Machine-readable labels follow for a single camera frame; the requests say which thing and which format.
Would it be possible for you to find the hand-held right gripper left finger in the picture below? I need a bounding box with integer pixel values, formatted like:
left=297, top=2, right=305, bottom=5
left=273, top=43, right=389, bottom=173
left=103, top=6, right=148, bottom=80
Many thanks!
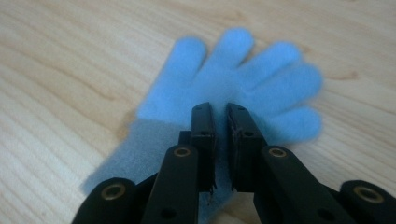
left=178, top=101, right=218, bottom=194

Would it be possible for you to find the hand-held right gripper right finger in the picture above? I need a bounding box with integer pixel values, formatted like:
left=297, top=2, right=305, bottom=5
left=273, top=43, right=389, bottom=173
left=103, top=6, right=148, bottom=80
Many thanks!
left=225, top=102, right=269, bottom=193

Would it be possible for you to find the blue glove with gray cuff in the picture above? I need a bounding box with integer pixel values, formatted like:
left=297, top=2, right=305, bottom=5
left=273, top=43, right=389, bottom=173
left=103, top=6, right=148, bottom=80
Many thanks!
left=79, top=27, right=325, bottom=224

